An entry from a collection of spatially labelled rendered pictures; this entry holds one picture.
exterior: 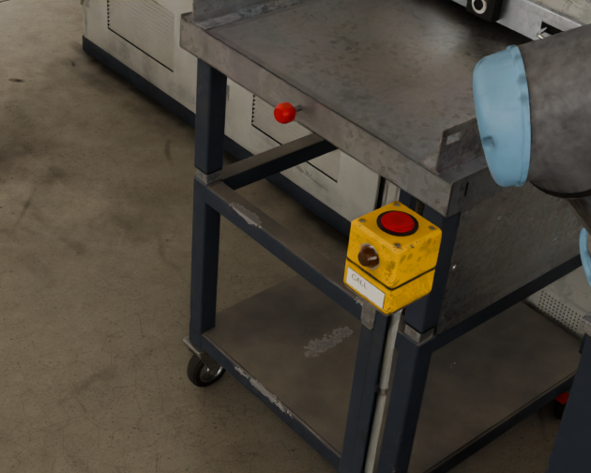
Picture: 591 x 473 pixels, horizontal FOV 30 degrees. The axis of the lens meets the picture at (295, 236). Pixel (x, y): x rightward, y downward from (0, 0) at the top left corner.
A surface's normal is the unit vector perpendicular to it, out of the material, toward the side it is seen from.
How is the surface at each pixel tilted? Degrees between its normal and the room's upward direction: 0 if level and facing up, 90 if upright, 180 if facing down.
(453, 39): 0
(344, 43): 0
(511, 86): 49
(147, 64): 90
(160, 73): 90
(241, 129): 90
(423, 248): 90
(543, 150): 100
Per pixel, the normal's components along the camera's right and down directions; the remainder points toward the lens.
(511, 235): 0.66, 0.48
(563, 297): -0.75, 0.33
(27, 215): 0.08, -0.81
